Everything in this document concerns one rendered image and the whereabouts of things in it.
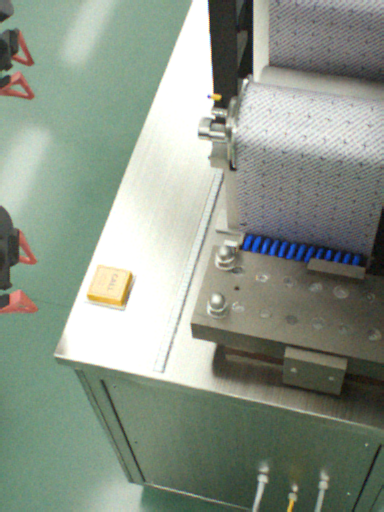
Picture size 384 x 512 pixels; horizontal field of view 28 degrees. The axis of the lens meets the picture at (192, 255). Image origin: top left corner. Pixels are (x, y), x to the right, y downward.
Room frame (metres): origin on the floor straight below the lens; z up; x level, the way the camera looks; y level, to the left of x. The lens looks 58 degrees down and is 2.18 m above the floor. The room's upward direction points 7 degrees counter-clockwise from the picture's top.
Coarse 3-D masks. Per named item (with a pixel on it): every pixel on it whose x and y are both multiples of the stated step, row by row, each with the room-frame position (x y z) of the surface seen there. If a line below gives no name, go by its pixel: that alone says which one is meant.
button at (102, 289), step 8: (96, 272) 0.79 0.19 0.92; (104, 272) 0.78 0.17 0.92; (112, 272) 0.78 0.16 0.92; (120, 272) 0.78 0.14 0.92; (128, 272) 0.78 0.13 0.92; (96, 280) 0.77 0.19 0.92; (104, 280) 0.76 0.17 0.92; (112, 280) 0.76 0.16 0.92; (120, 280) 0.76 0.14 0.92; (128, 280) 0.76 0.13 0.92; (88, 288) 0.75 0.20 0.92; (96, 288) 0.75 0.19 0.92; (104, 288) 0.75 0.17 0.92; (112, 288) 0.75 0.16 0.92; (120, 288) 0.74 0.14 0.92; (88, 296) 0.74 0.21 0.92; (96, 296) 0.73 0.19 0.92; (104, 296) 0.73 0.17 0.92; (112, 296) 0.73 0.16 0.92; (120, 296) 0.73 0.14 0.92; (112, 304) 0.72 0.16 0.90; (120, 304) 0.72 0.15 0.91
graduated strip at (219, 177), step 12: (216, 168) 1.02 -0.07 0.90; (216, 180) 0.99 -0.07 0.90; (216, 192) 0.96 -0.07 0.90; (204, 216) 0.90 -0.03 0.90; (204, 228) 0.87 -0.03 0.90; (204, 240) 0.84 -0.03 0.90; (192, 252) 0.82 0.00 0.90; (192, 264) 0.79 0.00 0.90; (192, 276) 0.76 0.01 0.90; (180, 288) 0.74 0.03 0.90; (180, 300) 0.71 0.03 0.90; (180, 312) 0.69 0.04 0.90; (168, 324) 0.67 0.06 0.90; (168, 336) 0.64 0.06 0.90; (168, 348) 0.62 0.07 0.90; (156, 360) 0.60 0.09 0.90
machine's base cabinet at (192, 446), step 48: (96, 384) 0.61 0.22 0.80; (144, 384) 0.57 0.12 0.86; (144, 432) 0.59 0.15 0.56; (192, 432) 0.55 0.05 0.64; (240, 432) 0.51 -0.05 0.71; (288, 432) 0.48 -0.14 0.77; (336, 432) 0.44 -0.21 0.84; (144, 480) 0.61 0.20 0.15; (192, 480) 0.56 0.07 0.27; (240, 480) 0.51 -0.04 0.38; (288, 480) 0.47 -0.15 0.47; (336, 480) 0.44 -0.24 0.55
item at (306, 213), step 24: (240, 192) 0.77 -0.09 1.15; (264, 192) 0.75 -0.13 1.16; (288, 192) 0.74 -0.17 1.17; (312, 192) 0.72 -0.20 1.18; (336, 192) 0.71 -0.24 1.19; (360, 192) 0.70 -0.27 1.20; (240, 216) 0.77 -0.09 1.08; (264, 216) 0.75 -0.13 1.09; (288, 216) 0.74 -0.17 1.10; (312, 216) 0.72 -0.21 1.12; (336, 216) 0.71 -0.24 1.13; (360, 216) 0.69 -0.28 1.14; (288, 240) 0.73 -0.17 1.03; (312, 240) 0.72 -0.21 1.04; (336, 240) 0.70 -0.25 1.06; (360, 240) 0.69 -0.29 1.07
